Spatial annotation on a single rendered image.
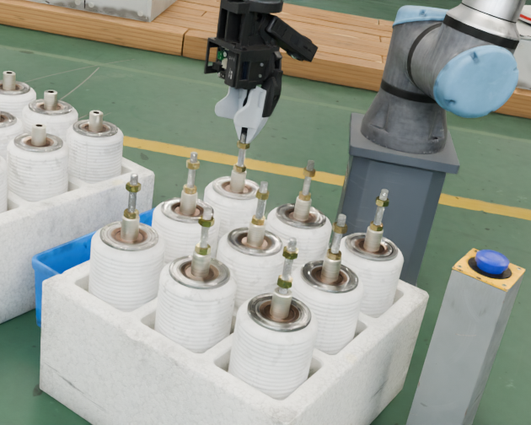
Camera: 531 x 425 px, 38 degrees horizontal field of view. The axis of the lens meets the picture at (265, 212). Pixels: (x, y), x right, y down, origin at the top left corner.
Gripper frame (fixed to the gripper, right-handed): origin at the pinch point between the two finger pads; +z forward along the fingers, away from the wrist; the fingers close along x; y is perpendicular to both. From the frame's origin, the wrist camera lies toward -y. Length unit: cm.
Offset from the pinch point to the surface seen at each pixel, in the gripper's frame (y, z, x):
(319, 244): -1.5, 11.6, 16.2
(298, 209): -0.6, 7.7, 11.8
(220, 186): 3.1, 8.9, -1.3
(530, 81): -177, 23, -44
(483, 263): -1.7, 1.8, 40.7
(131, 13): -85, 24, -152
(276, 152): -63, 34, -52
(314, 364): 13.2, 17.4, 30.5
